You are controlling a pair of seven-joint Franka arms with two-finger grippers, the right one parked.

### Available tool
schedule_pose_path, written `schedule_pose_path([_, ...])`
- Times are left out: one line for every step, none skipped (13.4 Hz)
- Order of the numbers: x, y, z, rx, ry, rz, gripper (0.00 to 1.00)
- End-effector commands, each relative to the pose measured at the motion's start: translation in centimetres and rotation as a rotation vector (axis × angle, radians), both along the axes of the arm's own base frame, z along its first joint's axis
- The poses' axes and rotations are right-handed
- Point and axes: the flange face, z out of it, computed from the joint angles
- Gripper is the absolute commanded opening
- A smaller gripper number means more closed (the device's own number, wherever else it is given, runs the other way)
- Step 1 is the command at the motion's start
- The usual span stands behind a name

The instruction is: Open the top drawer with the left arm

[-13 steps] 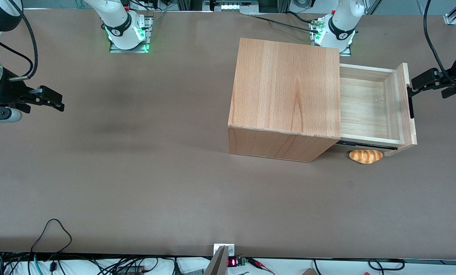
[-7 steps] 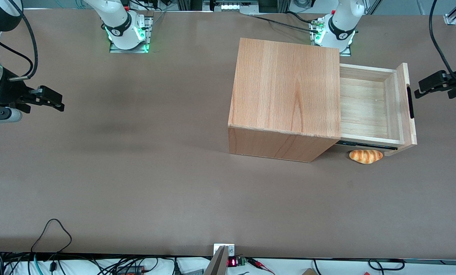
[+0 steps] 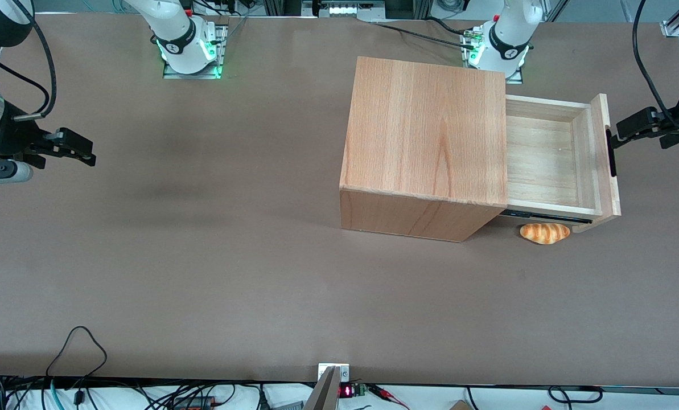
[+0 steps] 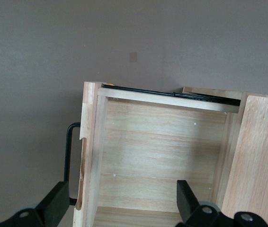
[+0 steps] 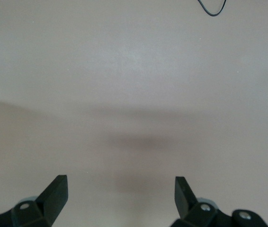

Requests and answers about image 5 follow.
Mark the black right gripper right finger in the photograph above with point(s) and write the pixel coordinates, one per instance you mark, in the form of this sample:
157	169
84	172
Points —
188	208

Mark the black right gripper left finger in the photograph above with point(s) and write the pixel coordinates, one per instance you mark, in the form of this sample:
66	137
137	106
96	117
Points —
51	203

